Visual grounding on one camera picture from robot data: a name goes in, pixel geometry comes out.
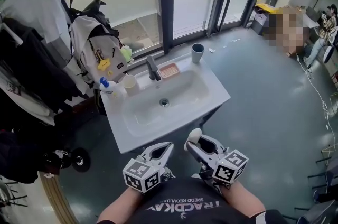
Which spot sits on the person's left shoe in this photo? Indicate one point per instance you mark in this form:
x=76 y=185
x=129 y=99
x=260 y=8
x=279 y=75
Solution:
x=168 y=176

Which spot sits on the black wheel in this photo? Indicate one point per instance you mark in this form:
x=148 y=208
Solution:
x=80 y=160

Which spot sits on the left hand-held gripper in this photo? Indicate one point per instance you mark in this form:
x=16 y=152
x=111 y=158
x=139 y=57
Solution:
x=140 y=175

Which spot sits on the black faucet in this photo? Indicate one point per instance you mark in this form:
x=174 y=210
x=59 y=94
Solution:
x=153 y=68

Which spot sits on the glass double door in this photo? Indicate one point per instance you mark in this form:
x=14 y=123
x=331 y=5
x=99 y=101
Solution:
x=195 y=6

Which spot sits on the grey sink cabinet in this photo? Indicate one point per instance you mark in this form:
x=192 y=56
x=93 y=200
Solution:
x=208 y=118

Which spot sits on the person's black printed t-shirt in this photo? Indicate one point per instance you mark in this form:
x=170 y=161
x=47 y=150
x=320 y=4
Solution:
x=190 y=207

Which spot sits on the black jacket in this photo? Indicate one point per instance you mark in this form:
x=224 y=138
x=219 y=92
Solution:
x=34 y=64

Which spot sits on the person's left forearm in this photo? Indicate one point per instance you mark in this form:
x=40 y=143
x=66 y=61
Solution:
x=116 y=207

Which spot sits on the white ceramic sink basin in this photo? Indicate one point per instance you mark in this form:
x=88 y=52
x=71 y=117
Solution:
x=148 y=122

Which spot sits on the white printed garment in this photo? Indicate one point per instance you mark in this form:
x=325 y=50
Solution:
x=16 y=91

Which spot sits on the brown patterned bag charm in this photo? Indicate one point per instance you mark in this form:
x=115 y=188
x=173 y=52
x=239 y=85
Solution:
x=99 y=55

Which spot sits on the cream cup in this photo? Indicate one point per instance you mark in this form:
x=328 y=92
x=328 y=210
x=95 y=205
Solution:
x=130 y=87

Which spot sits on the grey chair black frame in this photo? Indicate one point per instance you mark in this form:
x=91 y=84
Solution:
x=324 y=207

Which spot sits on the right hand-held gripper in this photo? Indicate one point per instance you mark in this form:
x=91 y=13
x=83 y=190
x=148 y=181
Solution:
x=231 y=166

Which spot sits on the black backpack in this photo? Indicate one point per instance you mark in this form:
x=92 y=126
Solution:
x=95 y=10

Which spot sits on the pink soap dish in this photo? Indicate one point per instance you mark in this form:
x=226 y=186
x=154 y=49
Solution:
x=169 y=71

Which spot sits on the beige backpack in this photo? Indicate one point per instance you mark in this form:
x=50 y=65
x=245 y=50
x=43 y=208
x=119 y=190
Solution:
x=89 y=40

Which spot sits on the yellow star charm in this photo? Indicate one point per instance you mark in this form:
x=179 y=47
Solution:
x=104 y=64

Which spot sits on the brown ribbed floor strip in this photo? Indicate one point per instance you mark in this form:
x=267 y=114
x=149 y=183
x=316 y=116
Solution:
x=56 y=199

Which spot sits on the grey-green cup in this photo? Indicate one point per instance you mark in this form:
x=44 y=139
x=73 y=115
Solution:
x=197 y=55

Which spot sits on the white bottle blue cap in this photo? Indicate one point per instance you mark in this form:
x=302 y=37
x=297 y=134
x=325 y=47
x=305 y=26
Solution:
x=112 y=89

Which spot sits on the green plush toy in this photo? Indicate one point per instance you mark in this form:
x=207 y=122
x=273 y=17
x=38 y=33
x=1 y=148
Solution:
x=126 y=54

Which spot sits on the metal sink drain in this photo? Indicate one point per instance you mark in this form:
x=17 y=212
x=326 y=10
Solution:
x=164 y=102

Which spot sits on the person's right forearm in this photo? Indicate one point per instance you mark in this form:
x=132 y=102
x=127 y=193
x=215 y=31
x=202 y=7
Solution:
x=245 y=199

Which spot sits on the black bin yellow bag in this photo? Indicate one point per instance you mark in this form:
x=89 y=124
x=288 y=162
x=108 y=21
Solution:
x=260 y=20

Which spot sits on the white hanging garment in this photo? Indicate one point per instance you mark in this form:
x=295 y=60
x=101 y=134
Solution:
x=37 y=3

